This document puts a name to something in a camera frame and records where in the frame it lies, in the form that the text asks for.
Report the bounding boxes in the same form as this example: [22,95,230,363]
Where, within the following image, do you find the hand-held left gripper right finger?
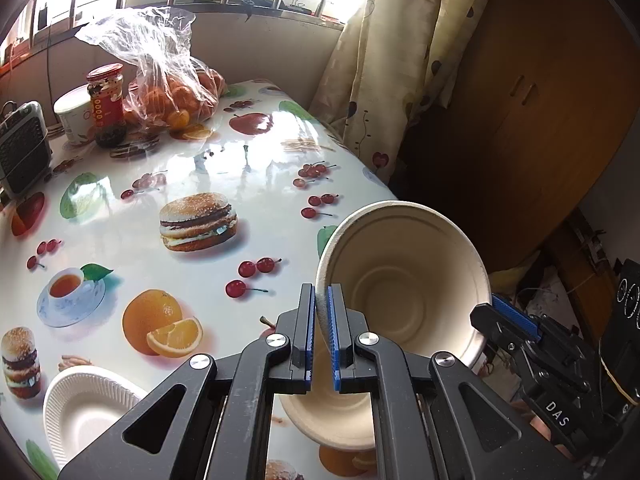
[327,284,583,480]

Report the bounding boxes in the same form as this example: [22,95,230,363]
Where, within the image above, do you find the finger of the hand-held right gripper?
[469,294,556,361]

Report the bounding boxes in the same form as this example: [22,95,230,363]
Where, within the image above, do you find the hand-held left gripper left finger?
[57,282,317,480]

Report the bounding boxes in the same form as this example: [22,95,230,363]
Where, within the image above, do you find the beige paper bowl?
[316,201,493,368]
[277,390,378,452]

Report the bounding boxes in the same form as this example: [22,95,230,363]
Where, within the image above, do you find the white paper plate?
[42,365,148,471]

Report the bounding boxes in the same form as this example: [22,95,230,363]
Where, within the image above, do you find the brown wooden cabinet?
[400,0,640,273]

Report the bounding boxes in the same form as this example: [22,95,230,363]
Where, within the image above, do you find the fruit print tablecloth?
[0,79,401,480]

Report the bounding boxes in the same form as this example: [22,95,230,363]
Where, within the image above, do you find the patterned beige curtain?
[309,0,501,186]

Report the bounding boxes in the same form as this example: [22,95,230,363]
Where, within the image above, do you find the clear bag of oranges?
[75,6,226,134]

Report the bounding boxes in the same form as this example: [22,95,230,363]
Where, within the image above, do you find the glass jar with red label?
[86,63,127,149]

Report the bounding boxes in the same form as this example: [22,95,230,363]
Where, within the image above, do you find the white plastic tub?
[53,85,96,146]

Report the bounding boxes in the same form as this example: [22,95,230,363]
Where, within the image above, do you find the grey portable heater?
[0,101,52,202]

